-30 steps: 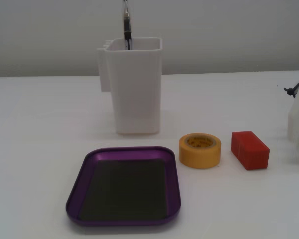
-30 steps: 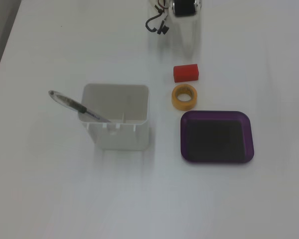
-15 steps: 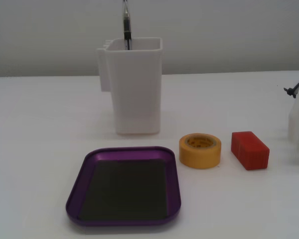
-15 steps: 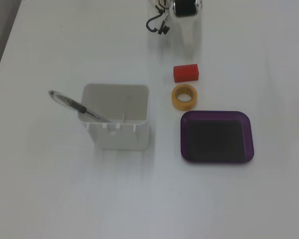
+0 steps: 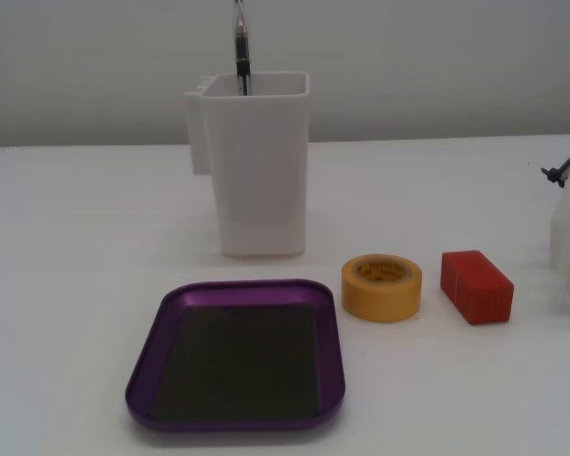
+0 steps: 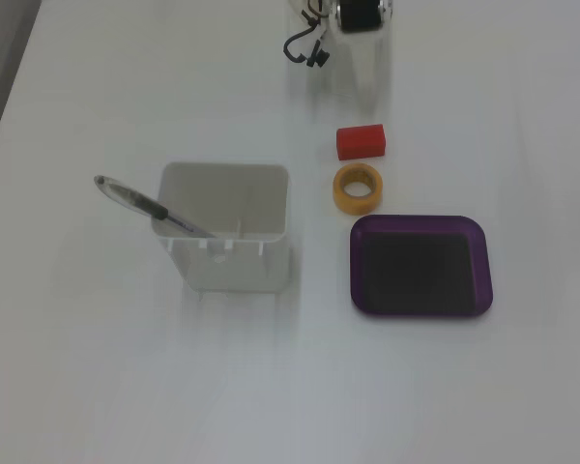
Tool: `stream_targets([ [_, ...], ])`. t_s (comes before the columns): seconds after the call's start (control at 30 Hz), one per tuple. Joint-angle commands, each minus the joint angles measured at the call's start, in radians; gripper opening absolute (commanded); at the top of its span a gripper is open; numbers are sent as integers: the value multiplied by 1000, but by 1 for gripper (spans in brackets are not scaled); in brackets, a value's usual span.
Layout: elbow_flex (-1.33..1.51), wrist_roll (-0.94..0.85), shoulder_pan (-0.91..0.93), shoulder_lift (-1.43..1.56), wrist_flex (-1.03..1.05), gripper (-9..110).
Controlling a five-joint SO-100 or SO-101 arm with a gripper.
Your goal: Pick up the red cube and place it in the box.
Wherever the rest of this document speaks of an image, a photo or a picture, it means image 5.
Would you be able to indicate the yellow tape roll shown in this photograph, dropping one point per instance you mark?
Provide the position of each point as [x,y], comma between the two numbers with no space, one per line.
[380,299]

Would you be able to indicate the red block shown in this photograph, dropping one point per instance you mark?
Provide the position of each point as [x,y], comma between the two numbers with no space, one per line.
[480,294]

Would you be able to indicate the purple metal tray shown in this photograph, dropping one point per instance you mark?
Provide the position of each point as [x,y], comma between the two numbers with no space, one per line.
[237,361]

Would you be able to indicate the white plastic container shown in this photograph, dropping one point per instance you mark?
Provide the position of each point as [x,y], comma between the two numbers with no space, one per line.
[261,180]

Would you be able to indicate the black and clear pen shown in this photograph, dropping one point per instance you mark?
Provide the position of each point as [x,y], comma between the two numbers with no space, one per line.
[241,52]

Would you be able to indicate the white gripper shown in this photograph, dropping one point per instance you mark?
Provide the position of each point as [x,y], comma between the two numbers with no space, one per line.
[569,247]

